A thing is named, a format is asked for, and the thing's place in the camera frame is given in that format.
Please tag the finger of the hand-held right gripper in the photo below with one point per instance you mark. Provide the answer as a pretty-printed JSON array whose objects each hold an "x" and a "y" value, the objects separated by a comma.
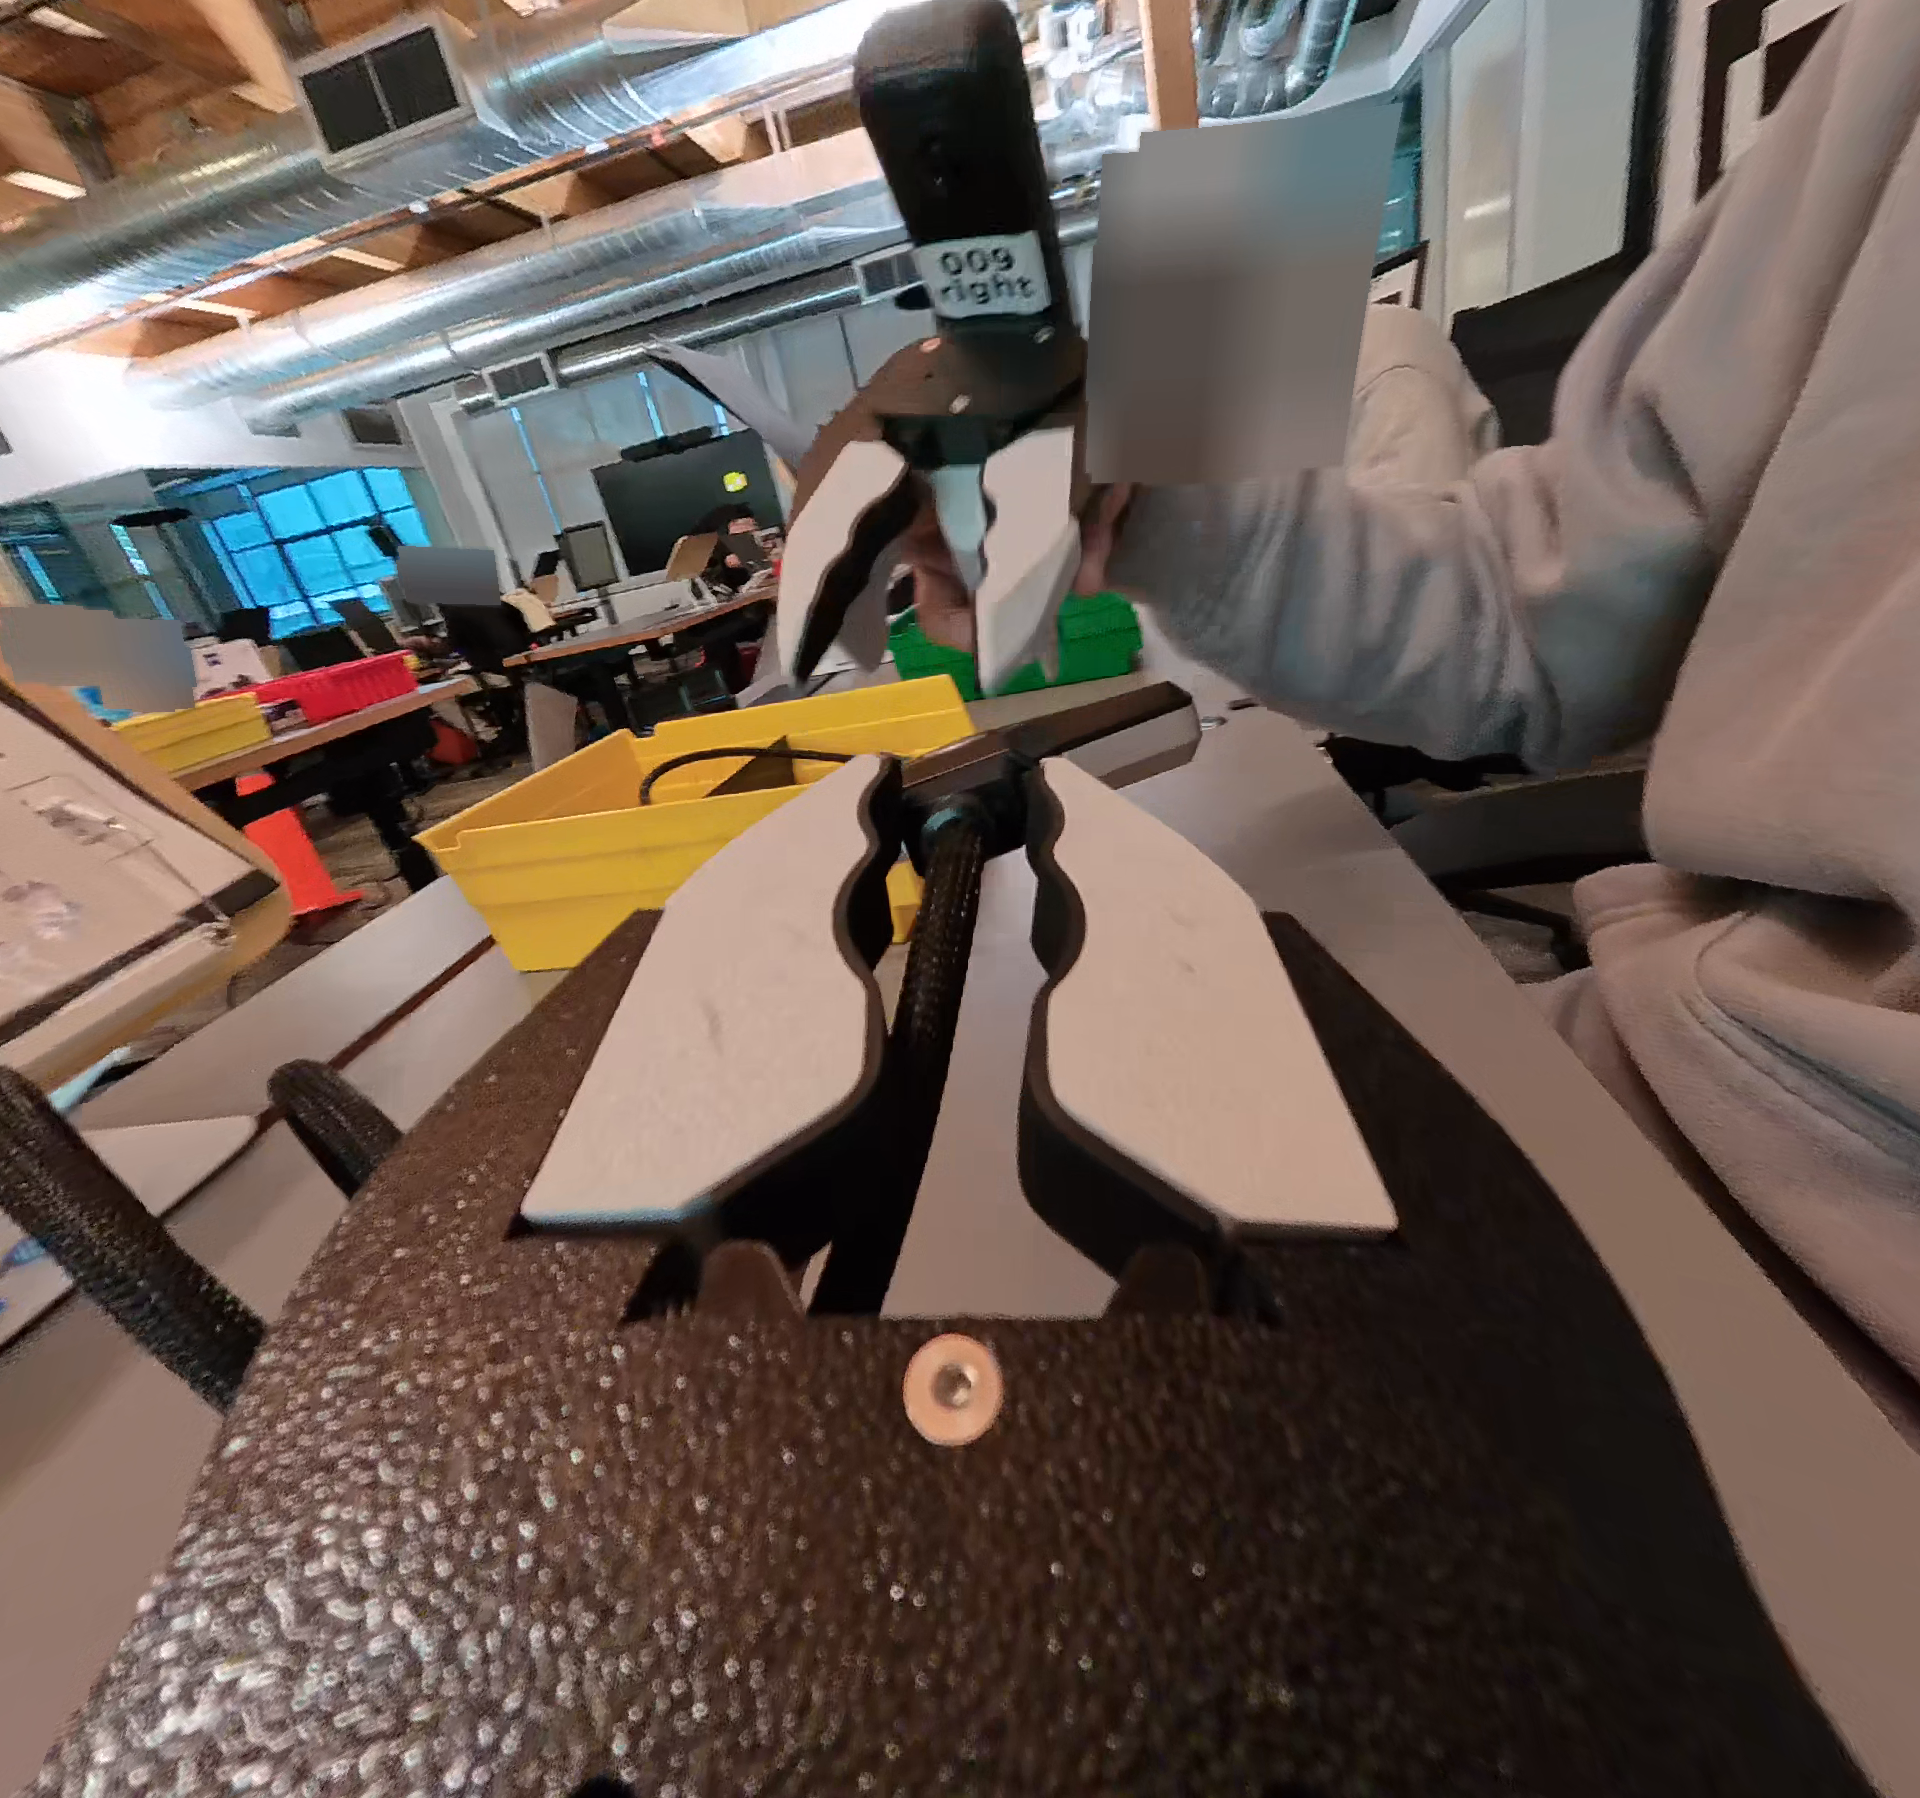
[
  {"x": 833, "y": 539},
  {"x": 1026, "y": 554}
]

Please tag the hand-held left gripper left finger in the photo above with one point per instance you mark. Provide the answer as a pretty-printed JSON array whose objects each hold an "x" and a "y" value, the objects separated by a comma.
[{"x": 719, "y": 1048}]

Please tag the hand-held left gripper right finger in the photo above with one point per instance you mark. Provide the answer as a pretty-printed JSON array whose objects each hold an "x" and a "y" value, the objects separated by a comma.
[{"x": 1200, "y": 1048}]

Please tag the grey usb hub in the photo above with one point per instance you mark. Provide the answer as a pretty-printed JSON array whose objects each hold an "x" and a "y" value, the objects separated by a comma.
[{"x": 1081, "y": 733}]

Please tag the person's right forearm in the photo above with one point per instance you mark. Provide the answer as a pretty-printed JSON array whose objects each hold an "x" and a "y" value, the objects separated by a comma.
[{"x": 1351, "y": 599}]

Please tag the person's right hand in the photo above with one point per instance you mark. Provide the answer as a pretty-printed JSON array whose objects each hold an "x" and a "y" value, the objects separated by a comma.
[{"x": 938, "y": 614}]

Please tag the green plastic bin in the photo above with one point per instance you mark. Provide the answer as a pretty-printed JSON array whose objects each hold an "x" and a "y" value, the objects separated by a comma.
[{"x": 1102, "y": 643}]

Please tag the grey pointed panel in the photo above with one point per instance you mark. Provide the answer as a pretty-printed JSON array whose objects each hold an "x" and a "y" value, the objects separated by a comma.
[{"x": 737, "y": 396}]

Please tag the large black screen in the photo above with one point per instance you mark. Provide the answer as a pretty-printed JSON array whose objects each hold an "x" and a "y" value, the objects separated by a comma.
[{"x": 660, "y": 502}]

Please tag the wooden office desk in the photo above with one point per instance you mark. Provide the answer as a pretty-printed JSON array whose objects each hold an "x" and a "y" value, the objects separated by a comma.
[
  {"x": 346, "y": 737},
  {"x": 630, "y": 629}
]

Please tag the small computer monitor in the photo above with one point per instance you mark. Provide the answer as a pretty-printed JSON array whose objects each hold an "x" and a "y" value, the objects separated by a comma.
[{"x": 584, "y": 556}]

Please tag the black office chair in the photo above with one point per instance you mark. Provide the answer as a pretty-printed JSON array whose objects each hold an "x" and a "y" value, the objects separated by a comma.
[{"x": 1501, "y": 824}]

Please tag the orange traffic cone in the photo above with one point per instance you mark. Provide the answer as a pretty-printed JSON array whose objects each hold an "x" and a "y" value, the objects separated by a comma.
[{"x": 294, "y": 861}]

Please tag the red plastic bin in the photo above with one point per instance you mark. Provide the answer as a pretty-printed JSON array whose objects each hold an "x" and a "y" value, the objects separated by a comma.
[{"x": 337, "y": 685}]

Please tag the white flat board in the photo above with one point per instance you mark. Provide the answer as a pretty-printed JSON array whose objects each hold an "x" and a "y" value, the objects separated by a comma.
[{"x": 165, "y": 1160}]

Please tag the person's sweatshirt torso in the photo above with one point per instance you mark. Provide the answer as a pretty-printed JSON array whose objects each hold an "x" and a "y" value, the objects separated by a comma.
[{"x": 1771, "y": 1003}]

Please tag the white air vent box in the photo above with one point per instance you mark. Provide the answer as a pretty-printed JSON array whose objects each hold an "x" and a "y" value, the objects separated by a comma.
[{"x": 382, "y": 87}]

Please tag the small yellow plastic bin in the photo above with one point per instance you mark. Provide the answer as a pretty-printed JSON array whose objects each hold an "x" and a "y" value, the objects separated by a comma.
[{"x": 188, "y": 733}]

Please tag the brown document stand with paper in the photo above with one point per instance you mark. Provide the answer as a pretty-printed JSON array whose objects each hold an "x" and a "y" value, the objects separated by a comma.
[{"x": 89, "y": 838}]

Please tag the silver spiral air duct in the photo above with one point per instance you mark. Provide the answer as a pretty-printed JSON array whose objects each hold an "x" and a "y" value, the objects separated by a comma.
[
  {"x": 179, "y": 200},
  {"x": 450, "y": 313}
]

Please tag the black framed wall sign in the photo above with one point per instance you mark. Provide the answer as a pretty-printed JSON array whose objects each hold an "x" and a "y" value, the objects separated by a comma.
[{"x": 1726, "y": 59}]

